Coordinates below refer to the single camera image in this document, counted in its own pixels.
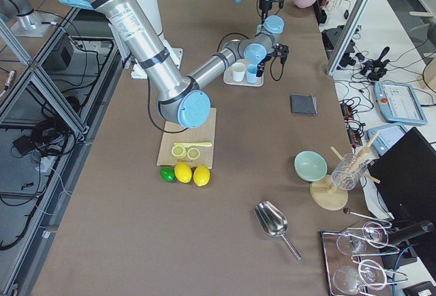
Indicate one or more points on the green lime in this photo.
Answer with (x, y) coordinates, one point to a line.
(167, 173)

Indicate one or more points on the green bowl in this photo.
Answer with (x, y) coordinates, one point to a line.
(310, 166)

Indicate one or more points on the beige rabbit tray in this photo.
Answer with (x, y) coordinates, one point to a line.
(254, 55)

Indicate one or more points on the whole lemon upper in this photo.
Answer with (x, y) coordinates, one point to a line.
(183, 172)

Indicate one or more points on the lemon half lower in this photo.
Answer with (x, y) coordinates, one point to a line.
(193, 153)

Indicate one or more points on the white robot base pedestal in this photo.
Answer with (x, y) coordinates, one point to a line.
(163, 37)

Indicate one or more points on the black monitor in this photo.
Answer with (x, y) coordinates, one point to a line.
(407, 178)

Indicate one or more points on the yellow plastic knife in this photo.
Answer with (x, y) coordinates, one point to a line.
(198, 144)

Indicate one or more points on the grey folded cloth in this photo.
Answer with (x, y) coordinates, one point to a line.
(303, 104)

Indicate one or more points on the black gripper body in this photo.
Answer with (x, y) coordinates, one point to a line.
(265, 3)
(261, 68)

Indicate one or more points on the wooden cutting board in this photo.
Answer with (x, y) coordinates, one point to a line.
(204, 133)

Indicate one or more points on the light blue cup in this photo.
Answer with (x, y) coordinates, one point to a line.
(251, 74)

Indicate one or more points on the teach pendant tablet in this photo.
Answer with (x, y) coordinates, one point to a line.
(398, 103)

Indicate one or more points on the metal ice scoop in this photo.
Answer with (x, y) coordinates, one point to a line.
(274, 223)

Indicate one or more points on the cream yellow cup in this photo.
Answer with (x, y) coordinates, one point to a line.
(238, 72)

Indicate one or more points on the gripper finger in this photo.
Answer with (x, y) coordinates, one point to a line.
(264, 16)
(261, 70)

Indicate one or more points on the aluminium frame post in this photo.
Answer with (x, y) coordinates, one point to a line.
(346, 36)

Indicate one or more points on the whole lemon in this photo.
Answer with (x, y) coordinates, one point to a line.
(201, 176)
(183, 172)

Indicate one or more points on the lemon half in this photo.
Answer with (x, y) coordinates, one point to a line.
(179, 152)
(193, 153)

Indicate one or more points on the whole lemon lower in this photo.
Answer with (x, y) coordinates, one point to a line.
(201, 176)

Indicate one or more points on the lemon half upper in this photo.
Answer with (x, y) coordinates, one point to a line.
(179, 152)

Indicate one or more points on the metal wine glass rack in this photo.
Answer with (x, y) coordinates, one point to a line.
(352, 259)

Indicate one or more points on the clear glass cup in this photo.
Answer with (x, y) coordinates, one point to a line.
(348, 172)

